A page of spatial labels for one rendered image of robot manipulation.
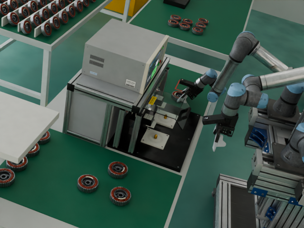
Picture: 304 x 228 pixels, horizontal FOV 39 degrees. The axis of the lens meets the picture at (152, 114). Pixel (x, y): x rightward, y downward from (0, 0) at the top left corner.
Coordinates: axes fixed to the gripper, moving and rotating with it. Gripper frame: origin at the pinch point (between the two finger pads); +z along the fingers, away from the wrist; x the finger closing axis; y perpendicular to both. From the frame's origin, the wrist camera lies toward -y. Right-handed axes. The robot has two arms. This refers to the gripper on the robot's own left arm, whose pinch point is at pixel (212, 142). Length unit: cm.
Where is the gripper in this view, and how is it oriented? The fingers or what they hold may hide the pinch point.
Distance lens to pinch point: 221.3
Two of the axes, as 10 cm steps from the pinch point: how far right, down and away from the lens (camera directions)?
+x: 1.4, -5.5, 8.2
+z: -2.0, 8.0, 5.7
